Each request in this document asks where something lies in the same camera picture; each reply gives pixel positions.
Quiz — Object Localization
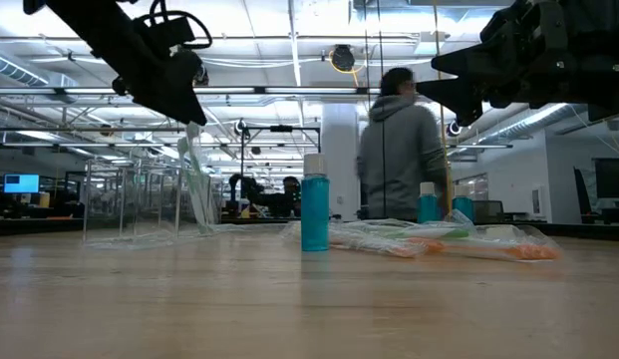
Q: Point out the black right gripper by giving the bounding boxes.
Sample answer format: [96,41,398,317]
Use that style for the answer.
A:
[417,19,619,128]

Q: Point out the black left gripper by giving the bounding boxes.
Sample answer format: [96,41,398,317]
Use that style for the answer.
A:
[92,19,209,128]

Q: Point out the green white toothbrush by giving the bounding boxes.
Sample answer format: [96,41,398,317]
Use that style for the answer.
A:
[368,221,473,241]
[176,122,218,236]
[333,218,440,234]

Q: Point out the teal mouthwash bottle white cap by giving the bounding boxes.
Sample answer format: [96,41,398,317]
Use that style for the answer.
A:
[452,184,475,223]
[299,153,332,253]
[418,181,443,224]

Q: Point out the orange white toothbrush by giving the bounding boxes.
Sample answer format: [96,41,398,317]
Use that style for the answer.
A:
[413,233,563,262]
[328,231,431,259]

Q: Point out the person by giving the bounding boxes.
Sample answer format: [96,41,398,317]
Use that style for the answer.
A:
[281,176,303,218]
[356,67,449,221]

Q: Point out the clear acrylic organizer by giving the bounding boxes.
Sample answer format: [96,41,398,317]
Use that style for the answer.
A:
[82,158,225,249]

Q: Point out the long ceiling light bar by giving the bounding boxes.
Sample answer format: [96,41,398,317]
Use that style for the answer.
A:
[0,86,433,97]

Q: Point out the black mesh chair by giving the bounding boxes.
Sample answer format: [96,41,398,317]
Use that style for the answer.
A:
[470,198,505,223]

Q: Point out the white building pillar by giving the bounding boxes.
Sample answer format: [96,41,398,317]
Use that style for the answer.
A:
[320,102,363,222]

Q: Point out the blue lit monitor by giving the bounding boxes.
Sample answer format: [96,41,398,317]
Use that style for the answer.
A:
[3,174,41,194]

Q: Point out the black left camera cable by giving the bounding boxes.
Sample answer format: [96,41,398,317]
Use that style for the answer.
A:
[148,0,214,51]

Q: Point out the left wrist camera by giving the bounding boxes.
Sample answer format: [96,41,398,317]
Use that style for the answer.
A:
[133,14,196,50]

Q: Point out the silver ceiling duct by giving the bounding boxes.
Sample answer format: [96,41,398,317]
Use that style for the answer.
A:
[0,49,81,90]
[480,102,587,145]

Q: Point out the black background station frame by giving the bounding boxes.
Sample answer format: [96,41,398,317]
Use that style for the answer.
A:
[240,124,322,220]

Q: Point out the black cable with coil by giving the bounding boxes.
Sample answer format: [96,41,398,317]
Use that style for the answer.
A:
[378,0,390,219]

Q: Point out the large black wall monitor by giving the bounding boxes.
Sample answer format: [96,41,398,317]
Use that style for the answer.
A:
[593,158,619,200]

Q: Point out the black aluminium table frame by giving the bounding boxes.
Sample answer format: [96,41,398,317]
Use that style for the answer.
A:
[0,216,619,241]

